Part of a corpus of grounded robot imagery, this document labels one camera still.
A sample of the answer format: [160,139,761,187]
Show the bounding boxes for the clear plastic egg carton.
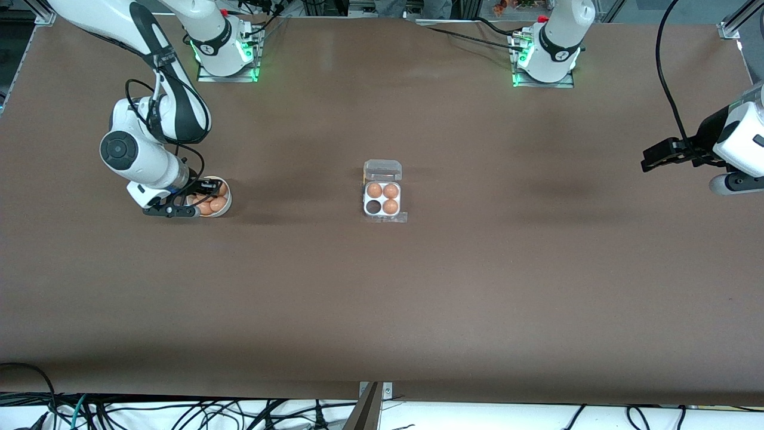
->
[362,159,408,224]

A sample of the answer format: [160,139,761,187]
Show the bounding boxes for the white round bowl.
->
[185,176,233,219]

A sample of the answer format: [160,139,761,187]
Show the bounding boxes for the person in grey clothes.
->
[375,0,453,20]

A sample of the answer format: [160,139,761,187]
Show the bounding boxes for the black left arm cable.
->
[655,0,698,147]

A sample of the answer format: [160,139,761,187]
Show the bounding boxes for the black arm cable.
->
[655,0,698,147]
[124,57,207,177]

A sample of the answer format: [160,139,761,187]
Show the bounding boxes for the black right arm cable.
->
[124,57,207,177]

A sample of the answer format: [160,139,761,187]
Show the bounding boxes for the aluminium frame profile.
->
[718,0,764,41]
[24,0,57,26]

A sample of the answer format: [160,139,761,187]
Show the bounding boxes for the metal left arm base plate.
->
[510,30,575,89]

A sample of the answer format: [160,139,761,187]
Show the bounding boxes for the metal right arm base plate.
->
[197,23,261,83]

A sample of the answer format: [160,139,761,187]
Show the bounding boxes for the black base cable bundle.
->
[236,0,293,38]

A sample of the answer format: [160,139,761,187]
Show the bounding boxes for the black base power cable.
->
[475,17,529,38]
[425,26,521,51]

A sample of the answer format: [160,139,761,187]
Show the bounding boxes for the black looped floor cable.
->
[0,361,59,430]

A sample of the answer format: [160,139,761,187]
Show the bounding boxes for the tangled black floor cables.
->
[90,399,359,430]

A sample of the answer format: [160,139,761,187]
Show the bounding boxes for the teal cable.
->
[69,394,89,430]

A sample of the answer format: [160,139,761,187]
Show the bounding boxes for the metal table bracket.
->
[343,381,395,430]

